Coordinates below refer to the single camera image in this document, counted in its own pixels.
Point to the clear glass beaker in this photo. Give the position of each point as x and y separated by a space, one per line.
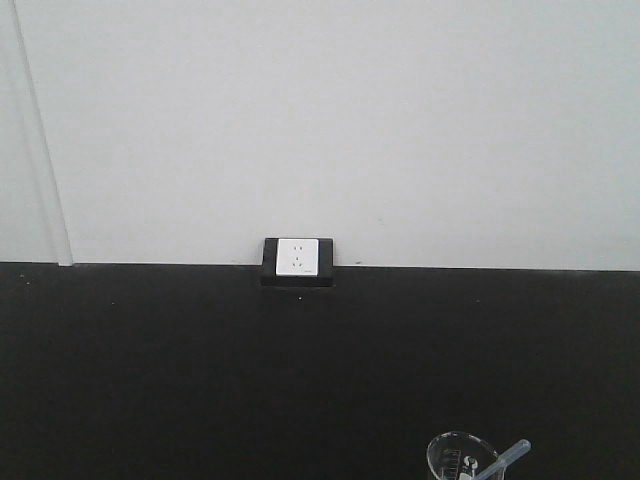
458 455

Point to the clear plastic pipette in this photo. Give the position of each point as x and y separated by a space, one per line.
505 459

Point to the white wall power socket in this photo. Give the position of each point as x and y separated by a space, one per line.
297 257

